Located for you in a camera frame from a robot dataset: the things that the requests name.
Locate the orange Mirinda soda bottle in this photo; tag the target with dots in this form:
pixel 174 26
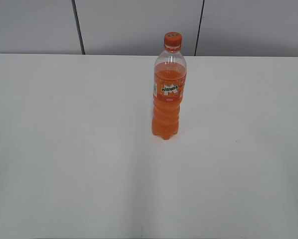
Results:
pixel 170 72

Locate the orange bottle cap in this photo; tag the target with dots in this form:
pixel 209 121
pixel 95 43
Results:
pixel 173 39

